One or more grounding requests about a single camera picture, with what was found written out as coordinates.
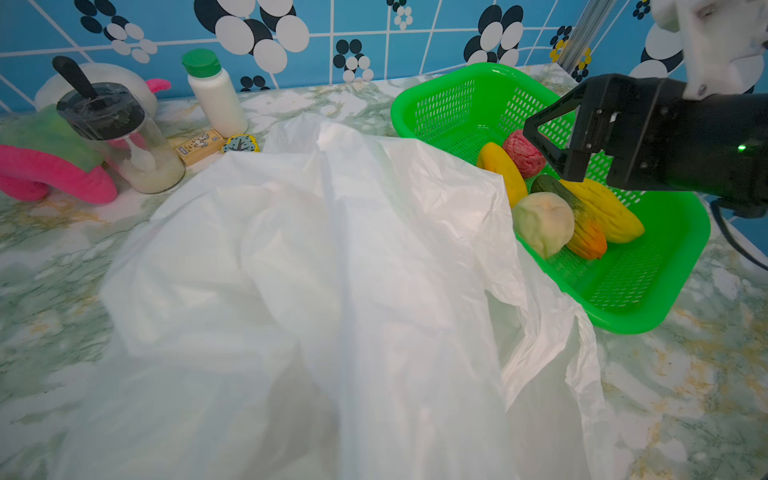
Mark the beige round pear fruit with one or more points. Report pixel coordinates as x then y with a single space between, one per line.
545 222

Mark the green plastic basket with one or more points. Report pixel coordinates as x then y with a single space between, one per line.
624 288

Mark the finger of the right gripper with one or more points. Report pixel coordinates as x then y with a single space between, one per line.
569 162

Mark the pink green plush toy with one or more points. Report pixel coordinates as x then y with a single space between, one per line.
40 151

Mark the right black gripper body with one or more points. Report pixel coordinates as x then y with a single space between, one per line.
660 141

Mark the translucent white plastic bag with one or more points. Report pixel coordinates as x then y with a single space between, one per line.
339 306

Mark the yellow tree shaped block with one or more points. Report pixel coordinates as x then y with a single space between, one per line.
241 143

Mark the yellow banana fruit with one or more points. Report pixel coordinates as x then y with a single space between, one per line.
493 158

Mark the red fruit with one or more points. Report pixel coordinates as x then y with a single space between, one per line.
526 157

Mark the white bottle green cap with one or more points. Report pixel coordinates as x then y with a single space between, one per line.
214 90

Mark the small yellow box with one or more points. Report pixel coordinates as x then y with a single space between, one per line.
200 147

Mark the glass jar black lid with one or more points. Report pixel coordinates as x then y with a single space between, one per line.
116 125

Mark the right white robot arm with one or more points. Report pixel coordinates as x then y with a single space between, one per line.
715 34

